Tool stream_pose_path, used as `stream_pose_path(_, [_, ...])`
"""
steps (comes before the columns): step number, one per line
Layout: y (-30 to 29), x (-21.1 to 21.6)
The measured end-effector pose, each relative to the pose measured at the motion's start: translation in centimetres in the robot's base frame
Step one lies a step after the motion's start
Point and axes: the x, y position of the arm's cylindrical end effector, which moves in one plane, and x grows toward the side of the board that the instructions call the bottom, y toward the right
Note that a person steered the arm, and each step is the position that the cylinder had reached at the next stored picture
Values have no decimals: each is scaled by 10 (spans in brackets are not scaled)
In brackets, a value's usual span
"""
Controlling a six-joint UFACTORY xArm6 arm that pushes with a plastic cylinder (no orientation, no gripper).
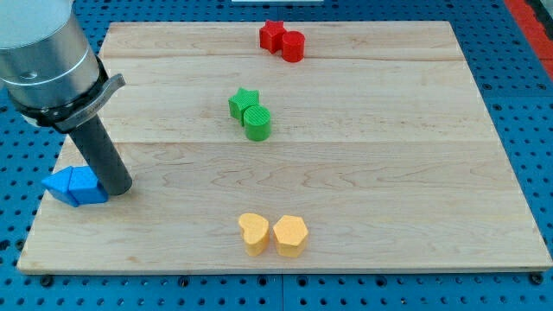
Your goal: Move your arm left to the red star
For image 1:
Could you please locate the blue pentagon block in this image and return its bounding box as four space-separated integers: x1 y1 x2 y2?
68 166 109 205

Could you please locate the red cylinder block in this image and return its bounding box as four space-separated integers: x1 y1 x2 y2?
282 31 305 62

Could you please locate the red star block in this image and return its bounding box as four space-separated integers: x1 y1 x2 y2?
258 20 287 54

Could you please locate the yellow hexagon block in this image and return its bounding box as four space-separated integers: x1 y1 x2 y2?
273 215 309 257

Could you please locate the green star block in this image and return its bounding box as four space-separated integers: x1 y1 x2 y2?
228 87 260 125

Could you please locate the wooden board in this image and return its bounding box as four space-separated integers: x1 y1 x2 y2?
17 21 552 275

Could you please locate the green cylinder block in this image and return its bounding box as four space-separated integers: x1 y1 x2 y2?
243 105 271 142

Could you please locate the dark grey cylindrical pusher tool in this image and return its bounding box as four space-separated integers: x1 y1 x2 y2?
69 116 132 195

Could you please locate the yellow heart block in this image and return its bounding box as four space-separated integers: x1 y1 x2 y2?
238 213 270 257

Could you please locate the blue triangle block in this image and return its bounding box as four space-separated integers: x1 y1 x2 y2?
41 166 79 207

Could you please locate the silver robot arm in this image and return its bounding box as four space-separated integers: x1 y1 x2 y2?
1 0 125 133

